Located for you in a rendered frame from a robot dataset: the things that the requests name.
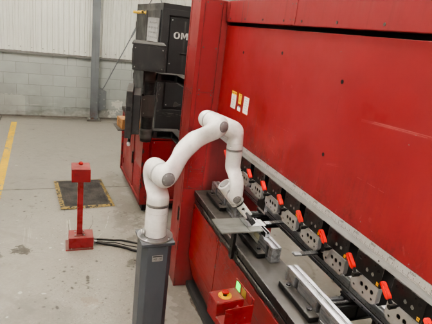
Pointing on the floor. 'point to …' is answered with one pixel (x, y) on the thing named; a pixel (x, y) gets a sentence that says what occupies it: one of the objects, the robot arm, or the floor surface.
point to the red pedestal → (78, 176)
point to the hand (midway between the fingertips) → (250, 220)
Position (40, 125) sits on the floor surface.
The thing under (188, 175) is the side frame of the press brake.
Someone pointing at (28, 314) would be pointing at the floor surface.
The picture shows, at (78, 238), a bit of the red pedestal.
